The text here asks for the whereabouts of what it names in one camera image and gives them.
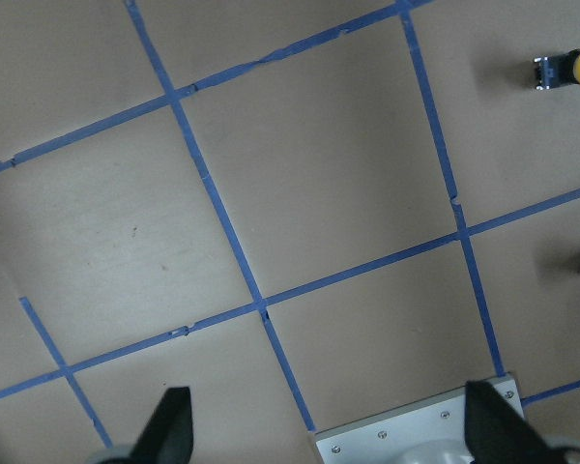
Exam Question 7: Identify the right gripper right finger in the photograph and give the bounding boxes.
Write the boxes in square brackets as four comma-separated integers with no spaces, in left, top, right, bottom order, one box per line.
[464,381,556,464]

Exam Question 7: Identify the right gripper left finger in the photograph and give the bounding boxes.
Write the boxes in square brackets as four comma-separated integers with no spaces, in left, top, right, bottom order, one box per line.
[129,387,194,464]

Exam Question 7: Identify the yellow push button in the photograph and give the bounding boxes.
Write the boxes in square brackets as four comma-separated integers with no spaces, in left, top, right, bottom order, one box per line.
[534,48,580,91]

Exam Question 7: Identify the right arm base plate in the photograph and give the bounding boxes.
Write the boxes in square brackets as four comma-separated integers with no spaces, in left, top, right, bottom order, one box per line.
[313,370,526,464]

